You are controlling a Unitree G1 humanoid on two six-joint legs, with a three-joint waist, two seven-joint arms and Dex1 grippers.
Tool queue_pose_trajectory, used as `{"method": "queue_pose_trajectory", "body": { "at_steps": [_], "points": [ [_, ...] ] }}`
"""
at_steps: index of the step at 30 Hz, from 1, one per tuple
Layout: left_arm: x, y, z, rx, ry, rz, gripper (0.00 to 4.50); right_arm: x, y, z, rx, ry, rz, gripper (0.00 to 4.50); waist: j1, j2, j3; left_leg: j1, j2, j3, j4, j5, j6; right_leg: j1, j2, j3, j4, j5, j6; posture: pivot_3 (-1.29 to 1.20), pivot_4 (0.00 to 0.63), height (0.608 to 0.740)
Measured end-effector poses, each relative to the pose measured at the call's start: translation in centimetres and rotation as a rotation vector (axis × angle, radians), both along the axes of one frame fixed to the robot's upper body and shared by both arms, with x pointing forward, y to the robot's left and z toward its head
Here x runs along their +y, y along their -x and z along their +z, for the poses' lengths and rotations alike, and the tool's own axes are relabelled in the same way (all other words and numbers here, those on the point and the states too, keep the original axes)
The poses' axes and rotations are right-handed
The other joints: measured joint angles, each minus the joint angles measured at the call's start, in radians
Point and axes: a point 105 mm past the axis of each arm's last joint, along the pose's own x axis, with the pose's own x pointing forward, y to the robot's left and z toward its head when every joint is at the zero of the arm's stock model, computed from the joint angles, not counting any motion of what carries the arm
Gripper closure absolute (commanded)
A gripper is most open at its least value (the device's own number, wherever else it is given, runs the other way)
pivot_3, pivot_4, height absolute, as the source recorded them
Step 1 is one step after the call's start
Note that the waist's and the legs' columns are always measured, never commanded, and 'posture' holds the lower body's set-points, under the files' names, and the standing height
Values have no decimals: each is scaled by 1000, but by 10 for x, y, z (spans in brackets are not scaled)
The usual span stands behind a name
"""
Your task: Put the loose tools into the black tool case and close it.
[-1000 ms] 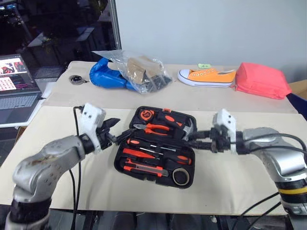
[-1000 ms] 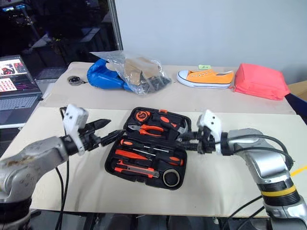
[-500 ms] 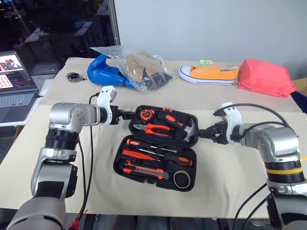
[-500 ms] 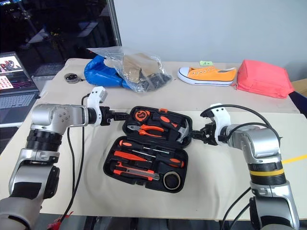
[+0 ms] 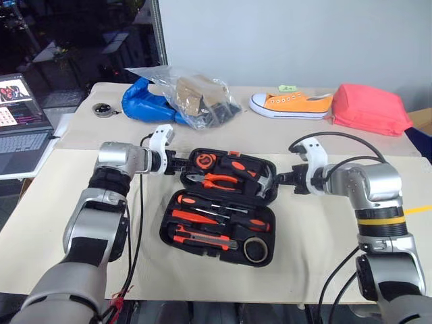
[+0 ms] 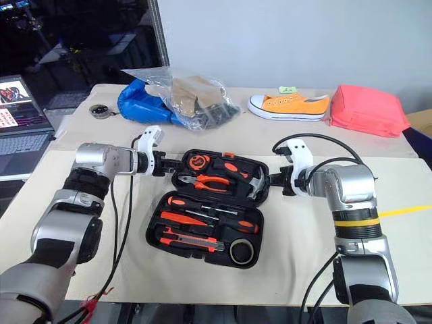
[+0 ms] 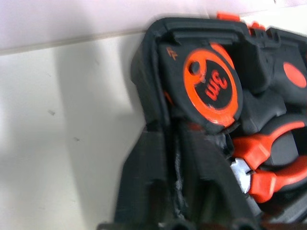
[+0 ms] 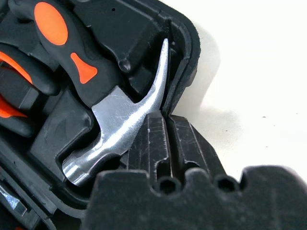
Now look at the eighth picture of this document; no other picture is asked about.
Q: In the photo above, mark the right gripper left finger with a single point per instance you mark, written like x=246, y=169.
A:
x=153, y=143

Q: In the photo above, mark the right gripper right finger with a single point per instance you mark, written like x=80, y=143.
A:
x=189, y=148

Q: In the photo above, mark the black tool case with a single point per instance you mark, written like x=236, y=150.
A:
x=134, y=36

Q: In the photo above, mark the black orange claw hammer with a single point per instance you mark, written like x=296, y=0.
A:
x=115, y=119

